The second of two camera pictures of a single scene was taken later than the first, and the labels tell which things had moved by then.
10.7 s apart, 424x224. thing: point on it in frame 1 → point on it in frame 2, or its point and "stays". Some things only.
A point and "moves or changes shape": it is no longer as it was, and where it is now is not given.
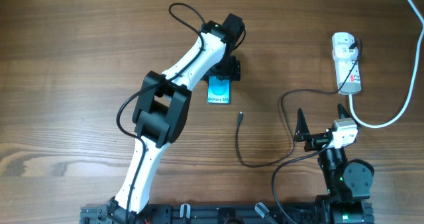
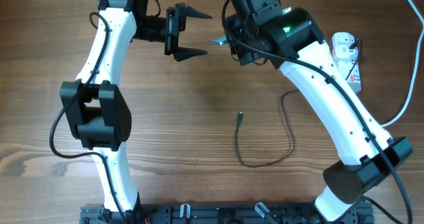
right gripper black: [302, 133] → [244, 57]
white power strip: [345, 54] stays
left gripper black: [232, 71] → [171, 32]
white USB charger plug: [343, 51] stays
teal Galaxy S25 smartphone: [218, 91] moves or changes shape
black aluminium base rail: [207, 214] stays
